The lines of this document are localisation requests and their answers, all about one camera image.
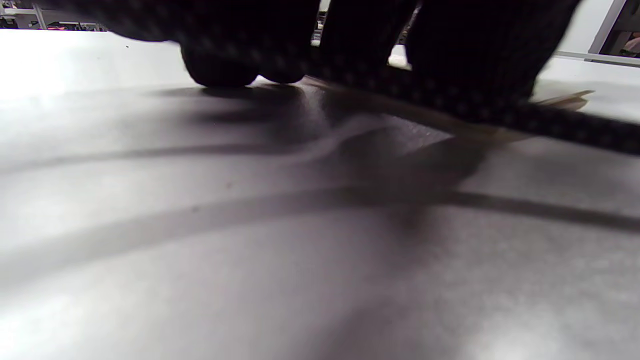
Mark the beige spiral notebook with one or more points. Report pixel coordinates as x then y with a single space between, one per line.
570 101

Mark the person's left hand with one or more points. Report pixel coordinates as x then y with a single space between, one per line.
240 35

